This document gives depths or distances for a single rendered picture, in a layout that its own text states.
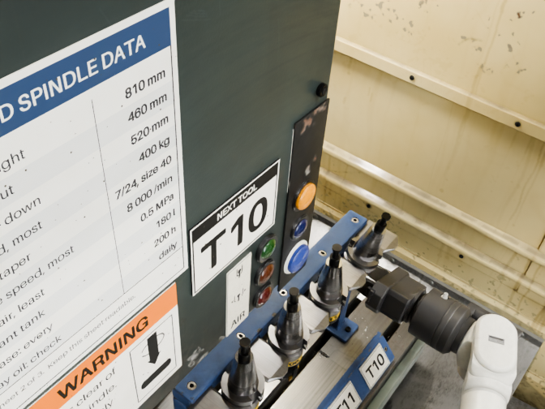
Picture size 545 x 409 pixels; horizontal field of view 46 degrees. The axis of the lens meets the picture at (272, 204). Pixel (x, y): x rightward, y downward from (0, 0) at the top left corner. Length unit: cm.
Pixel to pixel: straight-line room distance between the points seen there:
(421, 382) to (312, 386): 31
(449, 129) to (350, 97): 23
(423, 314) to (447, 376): 48
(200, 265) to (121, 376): 9
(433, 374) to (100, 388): 117
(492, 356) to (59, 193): 82
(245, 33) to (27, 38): 15
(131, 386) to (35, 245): 19
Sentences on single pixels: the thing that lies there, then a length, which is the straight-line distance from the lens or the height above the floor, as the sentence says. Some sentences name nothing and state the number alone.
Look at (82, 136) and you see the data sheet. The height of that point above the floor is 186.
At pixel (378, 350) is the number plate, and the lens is 134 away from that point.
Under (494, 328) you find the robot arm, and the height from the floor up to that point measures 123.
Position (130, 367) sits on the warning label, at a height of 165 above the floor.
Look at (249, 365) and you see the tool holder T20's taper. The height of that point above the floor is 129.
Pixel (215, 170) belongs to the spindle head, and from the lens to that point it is 42.
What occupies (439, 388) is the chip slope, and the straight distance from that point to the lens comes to 155.
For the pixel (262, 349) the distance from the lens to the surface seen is 100.
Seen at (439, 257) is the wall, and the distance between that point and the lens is 156.
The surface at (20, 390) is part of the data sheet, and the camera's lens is 40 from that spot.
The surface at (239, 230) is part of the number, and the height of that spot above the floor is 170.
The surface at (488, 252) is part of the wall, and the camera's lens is 148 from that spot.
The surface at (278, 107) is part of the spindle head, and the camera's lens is 45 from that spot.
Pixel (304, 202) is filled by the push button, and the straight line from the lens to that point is 54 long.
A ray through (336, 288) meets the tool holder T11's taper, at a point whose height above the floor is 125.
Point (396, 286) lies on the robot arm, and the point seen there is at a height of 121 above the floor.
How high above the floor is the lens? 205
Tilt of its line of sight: 44 degrees down
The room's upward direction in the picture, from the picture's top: 5 degrees clockwise
